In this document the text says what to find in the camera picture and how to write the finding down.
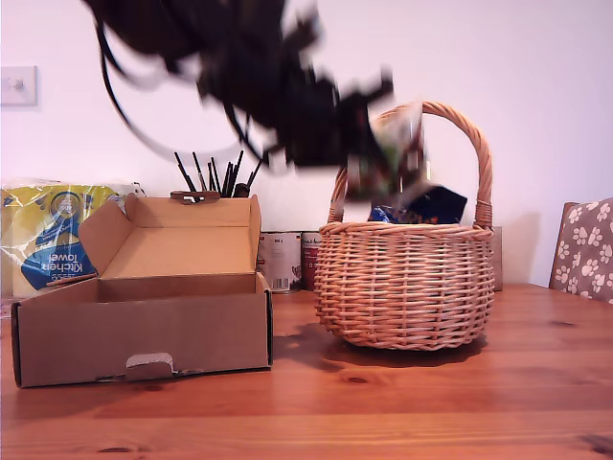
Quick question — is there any white green Galaxy bag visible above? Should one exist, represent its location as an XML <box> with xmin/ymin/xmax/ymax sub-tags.
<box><xmin>345</xmin><ymin>101</ymin><xmax>432</xmax><ymax>221</ymax></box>

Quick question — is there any blue Terry's chocolate bag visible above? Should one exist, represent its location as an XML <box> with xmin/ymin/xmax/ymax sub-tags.
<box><xmin>367</xmin><ymin>184</ymin><xmax>469</xmax><ymax>225</ymax></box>

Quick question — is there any woven wicker basket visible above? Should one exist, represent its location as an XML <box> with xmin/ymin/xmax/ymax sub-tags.
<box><xmin>313</xmin><ymin>100</ymin><xmax>497</xmax><ymax>352</ymax></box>

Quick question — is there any brown cardboard box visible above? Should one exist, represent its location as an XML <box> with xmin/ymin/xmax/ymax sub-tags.
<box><xmin>10</xmin><ymin>190</ymin><xmax>275</xmax><ymax>389</ymax></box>

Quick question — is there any red label tin can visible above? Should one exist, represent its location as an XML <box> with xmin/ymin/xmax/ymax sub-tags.
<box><xmin>300</xmin><ymin>231</ymin><xmax>323</xmax><ymax>291</ymax></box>

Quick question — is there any white label tin can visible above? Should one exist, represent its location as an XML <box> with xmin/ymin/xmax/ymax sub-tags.
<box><xmin>258</xmin><ymin>231</ymin><xmax>303</xmax><ymax>294</ymax></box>

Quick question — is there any wooden chair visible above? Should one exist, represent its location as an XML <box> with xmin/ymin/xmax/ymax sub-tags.
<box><xmin>548</xmin><ymin>200</ymin><xmax>613</xmax><ymax>306</ymax></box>

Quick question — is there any paw print chair cover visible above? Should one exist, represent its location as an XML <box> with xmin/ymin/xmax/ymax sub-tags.
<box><xmin>555</xmin><ymin>197</ymin><xmax>613</xmax><ymax>306</ymax></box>

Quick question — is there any yellow kitchen towel pack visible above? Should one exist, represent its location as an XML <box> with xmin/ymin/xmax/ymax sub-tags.
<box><xmin>0</xmin><ymin>177</ymin><xmax>145</xmax><ymax>298</ymax></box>

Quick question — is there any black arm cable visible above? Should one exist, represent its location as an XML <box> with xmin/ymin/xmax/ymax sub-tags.
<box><xmin>95</xmin><ymin>23</ymin><xmax>202</xmax><ymax>162</ymax></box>
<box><xmin>224</xmin><ymin>103</ymin><xmax>272</xmax><ymax>169</ymax></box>

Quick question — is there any white wall light switch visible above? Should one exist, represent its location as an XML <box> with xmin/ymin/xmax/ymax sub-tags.
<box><xmin>0</xmin><ymin>65</ymin><xmax>38</xmax><ymax>109</ymax></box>

